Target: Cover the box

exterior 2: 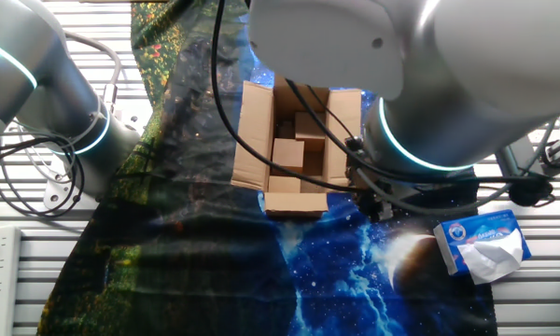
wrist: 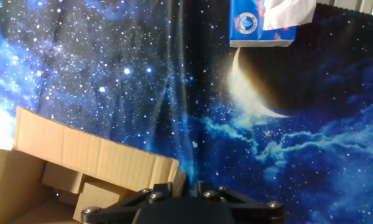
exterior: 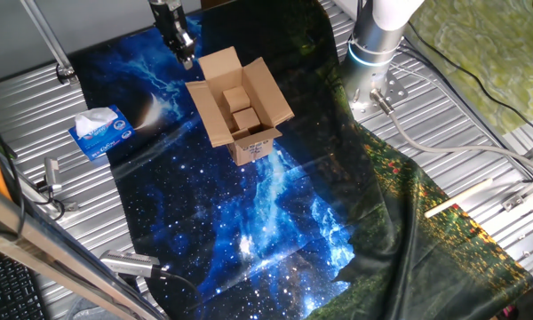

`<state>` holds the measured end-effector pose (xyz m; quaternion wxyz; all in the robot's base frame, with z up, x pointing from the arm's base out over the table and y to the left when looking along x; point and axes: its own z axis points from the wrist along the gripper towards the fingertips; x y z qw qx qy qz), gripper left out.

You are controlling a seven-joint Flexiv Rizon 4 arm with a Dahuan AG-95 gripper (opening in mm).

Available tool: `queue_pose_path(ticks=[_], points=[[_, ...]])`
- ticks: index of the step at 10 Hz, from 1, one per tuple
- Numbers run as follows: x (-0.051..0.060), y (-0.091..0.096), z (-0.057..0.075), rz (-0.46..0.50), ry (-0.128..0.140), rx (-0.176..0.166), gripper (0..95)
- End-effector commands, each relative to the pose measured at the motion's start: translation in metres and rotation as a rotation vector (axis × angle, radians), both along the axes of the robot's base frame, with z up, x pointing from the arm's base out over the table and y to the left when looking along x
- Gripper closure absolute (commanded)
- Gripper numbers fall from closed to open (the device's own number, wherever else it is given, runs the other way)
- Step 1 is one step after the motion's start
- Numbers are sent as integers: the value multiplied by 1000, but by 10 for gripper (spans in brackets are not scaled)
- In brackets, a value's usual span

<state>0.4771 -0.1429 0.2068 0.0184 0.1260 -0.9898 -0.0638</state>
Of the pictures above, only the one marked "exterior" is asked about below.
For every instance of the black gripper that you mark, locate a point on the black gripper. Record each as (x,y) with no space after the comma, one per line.
(169,22)

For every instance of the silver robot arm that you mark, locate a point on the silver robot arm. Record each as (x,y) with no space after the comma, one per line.
(373,35)

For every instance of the small brown cardboard box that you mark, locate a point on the small brown cardboard box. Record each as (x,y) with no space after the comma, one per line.
(240,133)
(236,98)
(246,118)

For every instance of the blue tissue pack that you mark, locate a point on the blue tissue pack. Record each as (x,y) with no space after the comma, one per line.
(108,140)

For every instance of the slanted metal pole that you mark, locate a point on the slanted metal pole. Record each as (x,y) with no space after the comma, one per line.
(44,33)

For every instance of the blue galaxy print cloth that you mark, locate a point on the blue galaxy print cloth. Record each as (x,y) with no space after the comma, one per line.
(231,231)

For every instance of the black keyboard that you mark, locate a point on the black keyboard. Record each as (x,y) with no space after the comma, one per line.
(4,289)

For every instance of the dark forest print cloth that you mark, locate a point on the dark forest print cloth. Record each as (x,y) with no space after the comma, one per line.
(404,249)

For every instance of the green yellow mat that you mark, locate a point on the green yellow mat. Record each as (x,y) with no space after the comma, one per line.
(493,53)

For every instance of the white stick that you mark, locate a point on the white stick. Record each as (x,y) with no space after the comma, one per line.
(457,198)

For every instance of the metal camera mount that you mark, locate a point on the metal camera mount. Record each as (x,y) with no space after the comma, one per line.
(71,206)

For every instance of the long silver camera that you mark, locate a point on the long silver camera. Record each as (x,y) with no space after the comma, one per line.
(129,263)

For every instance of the aluminium frame beam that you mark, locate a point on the aluminium frame beam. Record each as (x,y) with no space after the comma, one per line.
(35,249)

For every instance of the metal bracket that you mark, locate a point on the metal bracket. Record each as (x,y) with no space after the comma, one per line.
(528,191)

